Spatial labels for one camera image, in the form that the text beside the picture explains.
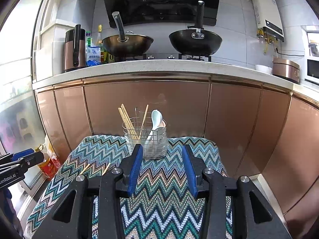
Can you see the cooking oil bottle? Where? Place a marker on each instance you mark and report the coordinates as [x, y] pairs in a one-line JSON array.
[[48, 168]]

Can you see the white ceramic spoon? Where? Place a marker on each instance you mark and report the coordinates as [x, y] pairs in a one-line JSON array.
[[156, 118]]

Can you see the black range hood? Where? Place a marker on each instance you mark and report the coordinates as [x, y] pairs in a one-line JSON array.
[[162, 0]]

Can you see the dark sauce bottle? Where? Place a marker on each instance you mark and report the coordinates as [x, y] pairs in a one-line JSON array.
[[111, 58]]

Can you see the gas stove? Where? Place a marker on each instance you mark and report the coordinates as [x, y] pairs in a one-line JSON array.
[[172, 57]]

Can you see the green bottle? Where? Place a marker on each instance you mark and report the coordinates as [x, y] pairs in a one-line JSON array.
[[88, 42]]

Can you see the bunch of wooden chopsticks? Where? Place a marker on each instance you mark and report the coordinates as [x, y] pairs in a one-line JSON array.
[[127, 122]]

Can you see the copper electric kettle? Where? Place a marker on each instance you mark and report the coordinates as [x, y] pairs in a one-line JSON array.
[[71, 52]]

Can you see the zigzag knit cloth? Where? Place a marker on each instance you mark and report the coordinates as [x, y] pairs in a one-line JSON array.
[[159, 179]]

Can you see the yellow cap glass bottle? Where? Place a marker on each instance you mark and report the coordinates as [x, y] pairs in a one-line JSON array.
[[100, 37]]

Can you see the beige ceramic spoon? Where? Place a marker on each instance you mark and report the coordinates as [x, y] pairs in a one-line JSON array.
[[163, 124]]

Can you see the white bowl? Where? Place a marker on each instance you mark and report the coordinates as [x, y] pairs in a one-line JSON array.
[[263, 69]]

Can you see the black wok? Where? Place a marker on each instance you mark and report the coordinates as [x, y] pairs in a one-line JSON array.
[[194, 44]]

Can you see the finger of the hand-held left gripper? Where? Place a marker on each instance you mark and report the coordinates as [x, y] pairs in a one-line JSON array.
[[22, 153], [32, 159]]

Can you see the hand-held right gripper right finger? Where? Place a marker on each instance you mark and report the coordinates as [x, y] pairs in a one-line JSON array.
[[190, 169]]

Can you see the person's left forearm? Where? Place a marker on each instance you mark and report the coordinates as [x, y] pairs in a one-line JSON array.
[[10, 214]]

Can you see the clear plastic bag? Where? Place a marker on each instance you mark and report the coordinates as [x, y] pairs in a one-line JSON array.
[[51, 149]]

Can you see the white water heater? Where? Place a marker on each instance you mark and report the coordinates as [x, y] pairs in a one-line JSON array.
[[269, 15]]

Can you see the copper rice cooker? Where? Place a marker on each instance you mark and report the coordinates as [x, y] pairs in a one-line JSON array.
[[286, 69]]

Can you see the glass window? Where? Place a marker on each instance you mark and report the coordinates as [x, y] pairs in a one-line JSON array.
[[20, 79]]

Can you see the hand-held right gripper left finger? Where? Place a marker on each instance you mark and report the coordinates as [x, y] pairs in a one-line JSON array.
[[135, 166]]

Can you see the white microwave oven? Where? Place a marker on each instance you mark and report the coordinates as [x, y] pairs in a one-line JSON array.
[[313, 71]]

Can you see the brass wok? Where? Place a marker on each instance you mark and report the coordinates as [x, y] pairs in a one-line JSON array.
[[129, 46]]

